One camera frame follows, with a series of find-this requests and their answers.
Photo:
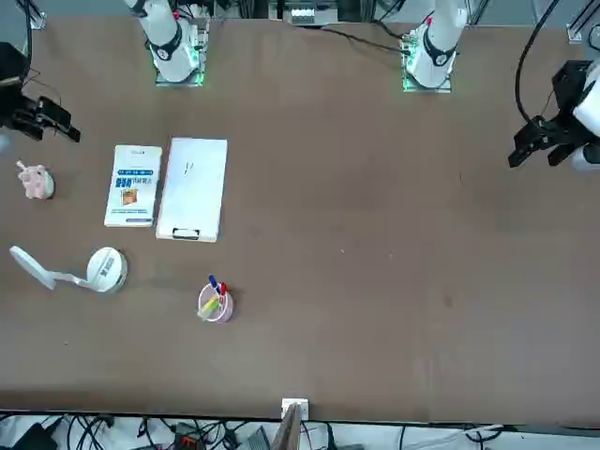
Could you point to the white clipboard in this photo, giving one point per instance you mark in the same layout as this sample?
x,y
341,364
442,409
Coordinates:
x,y
192,187

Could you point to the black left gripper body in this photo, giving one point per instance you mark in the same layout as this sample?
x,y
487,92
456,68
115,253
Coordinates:
x,y
569,86

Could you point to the black power brick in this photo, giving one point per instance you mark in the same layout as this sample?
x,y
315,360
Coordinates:
x,y
33,436

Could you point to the aluminium frame profile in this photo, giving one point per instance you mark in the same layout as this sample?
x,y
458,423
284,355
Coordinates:
x,y
37,19
575,30

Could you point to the pink pig alarm clock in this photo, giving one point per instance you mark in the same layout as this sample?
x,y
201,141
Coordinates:
x,y
34,182

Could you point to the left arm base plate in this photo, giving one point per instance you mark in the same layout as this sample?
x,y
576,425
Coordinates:
x,y
408,86

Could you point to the white and blue book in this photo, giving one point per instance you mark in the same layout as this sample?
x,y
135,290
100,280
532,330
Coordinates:
x,y
133,187

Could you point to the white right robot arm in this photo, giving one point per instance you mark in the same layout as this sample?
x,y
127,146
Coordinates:
x,y
171,47

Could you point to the green highlighter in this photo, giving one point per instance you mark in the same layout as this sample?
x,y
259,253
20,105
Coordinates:
x,y
206,313

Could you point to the grey power strip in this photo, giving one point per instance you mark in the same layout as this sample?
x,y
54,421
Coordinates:
x,y
309,16

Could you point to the red marker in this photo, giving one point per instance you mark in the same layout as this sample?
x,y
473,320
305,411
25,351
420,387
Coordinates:
x,y
222,288

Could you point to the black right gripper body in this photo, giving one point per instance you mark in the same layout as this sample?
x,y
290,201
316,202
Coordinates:
x,y
11,63

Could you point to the camera mount post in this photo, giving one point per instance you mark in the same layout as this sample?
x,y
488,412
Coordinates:
x,y
288,431

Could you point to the pink mesh pen holder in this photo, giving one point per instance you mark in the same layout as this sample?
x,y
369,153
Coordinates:
x,y
225,309

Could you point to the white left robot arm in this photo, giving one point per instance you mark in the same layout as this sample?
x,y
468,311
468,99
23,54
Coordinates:
x,y
436,51

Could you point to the blue marker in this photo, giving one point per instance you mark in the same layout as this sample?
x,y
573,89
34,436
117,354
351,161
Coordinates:
x,y
214,283

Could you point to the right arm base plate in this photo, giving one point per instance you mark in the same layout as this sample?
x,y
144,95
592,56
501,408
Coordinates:
x,y
199,79

